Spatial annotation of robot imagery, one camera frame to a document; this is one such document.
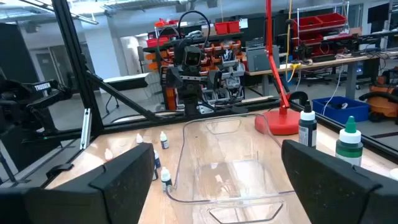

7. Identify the gray equipment case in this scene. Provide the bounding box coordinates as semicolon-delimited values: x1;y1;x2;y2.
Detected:
246;45;280;73

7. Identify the small purple food coloring bottle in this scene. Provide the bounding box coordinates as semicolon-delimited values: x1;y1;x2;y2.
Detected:
153;149;162;169

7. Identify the clear plastic bin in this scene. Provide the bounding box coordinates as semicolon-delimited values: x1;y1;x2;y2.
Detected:
164;112;296;224

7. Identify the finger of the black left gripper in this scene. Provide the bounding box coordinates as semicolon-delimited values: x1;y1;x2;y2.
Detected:
208;70;222;90
166;67;184;88

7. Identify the blue storage bin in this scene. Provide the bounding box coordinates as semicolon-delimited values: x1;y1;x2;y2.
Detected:
312;96;370;125

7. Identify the black table edge clamp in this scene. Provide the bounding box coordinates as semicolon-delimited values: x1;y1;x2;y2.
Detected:
45;162;75;180

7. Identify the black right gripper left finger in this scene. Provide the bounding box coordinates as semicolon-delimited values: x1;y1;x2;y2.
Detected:
89;142;155;224

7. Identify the white folding table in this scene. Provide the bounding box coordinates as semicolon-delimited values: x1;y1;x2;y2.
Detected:
102;73;150;91

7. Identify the small dark brown coloring bottle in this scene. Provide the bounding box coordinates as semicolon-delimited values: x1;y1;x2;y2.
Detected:
159;131;170;150

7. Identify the silver aluminium bracket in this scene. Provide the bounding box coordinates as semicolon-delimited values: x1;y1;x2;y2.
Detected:
80;108;93;151

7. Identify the red desk lamp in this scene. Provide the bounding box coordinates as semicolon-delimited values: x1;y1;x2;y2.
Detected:
254;0;301;136

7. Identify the large black food coloring bottle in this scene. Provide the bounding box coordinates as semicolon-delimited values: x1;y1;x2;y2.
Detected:
298;100;318;149

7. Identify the shelf rack with red bins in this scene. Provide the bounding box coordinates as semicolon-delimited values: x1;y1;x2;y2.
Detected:
292;1;351;62

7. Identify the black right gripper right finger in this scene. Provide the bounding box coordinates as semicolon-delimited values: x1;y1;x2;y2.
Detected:
281;139;382;224

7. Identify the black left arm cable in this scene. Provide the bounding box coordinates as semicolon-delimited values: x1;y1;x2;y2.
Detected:
156;10;212;66

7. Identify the orange shop vacuum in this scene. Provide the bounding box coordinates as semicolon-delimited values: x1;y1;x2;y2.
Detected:
358;67;398;123

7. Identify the small red food coloring bottle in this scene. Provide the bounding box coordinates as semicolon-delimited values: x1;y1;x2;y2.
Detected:
160;166;173;192

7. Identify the black monitor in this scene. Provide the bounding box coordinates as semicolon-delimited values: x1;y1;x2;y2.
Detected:
367;2;391;24

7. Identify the white cable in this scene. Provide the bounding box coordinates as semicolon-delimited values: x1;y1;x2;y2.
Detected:
321;63;345;116

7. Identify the wooden workbench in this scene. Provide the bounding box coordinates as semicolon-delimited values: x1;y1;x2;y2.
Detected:
244;51;398;100

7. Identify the yellow hanging cable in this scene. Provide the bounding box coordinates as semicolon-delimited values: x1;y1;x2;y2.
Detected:
285;0;302;83

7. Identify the large green food coloring bottle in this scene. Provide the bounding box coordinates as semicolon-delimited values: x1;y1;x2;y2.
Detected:
335;115;364;167

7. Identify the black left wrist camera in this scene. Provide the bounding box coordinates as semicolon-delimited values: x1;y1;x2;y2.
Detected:
182;45;203;67

